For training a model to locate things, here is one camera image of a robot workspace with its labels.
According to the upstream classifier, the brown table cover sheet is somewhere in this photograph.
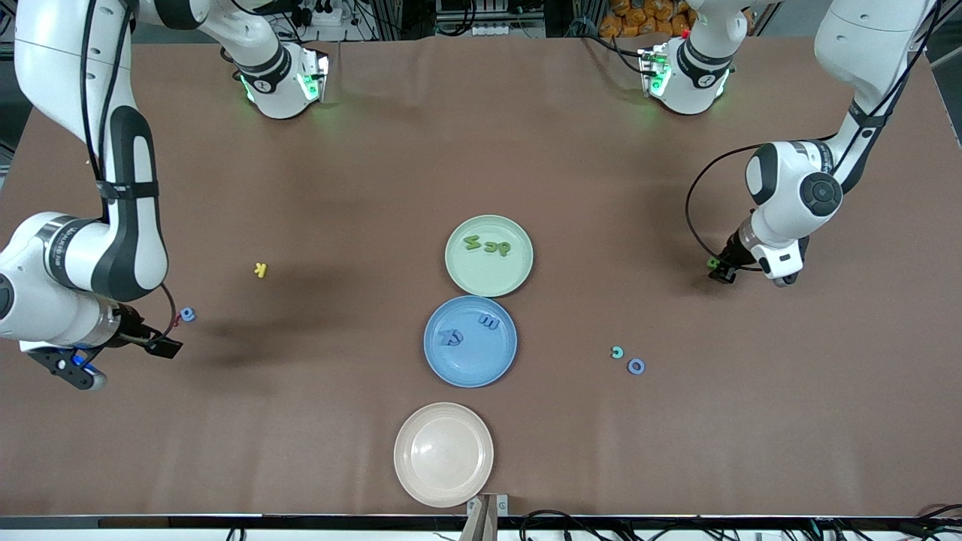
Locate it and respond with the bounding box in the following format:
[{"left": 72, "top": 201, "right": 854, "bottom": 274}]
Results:
[{"left": 0, "top": 34, "right": 962, "bottom": 519}]

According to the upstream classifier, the green plastic plate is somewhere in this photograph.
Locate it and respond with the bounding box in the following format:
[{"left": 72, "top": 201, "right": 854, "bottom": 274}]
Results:
[{"left": 444, "top": 215, "right": 534, "bottom": 298}]

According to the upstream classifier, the bag of orange objects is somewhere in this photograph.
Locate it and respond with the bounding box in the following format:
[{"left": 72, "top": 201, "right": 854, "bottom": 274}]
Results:
[{"left": 599, "top": 0, "right": 696, "bottom": 38}]

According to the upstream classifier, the blue plastic plate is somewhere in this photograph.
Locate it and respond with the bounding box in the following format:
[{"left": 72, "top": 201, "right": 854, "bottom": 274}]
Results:
[{"left": 423, "top": 295, "right": 518, "bottom": 388}]

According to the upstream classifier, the beige plastic plate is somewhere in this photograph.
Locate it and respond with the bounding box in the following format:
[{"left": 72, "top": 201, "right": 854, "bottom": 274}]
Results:
[{"left": 393, "top": 402, "right": 495, "bottom": 509}]

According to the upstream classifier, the silver equipment rack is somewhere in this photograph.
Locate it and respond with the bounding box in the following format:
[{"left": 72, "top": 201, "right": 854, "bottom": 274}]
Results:
[{"left": 436, "top": 0, "right": 546, "bottom": 38}]

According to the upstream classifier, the white power strip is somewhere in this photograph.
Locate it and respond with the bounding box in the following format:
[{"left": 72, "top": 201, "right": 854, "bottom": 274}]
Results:
[{"left": 297, "top": 0, "right": 343, "bottom": 27}]

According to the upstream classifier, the black cable bundle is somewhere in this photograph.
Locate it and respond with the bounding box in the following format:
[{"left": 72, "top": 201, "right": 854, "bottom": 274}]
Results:
[{"left": 519, "top": 509, "right": 962, "bottom": 541}]

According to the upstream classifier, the metal clamp bracket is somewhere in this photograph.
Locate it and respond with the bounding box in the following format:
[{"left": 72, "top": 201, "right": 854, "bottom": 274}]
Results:
[{"left": 466, "top": 494, "right": 510, "bottom": 541}]

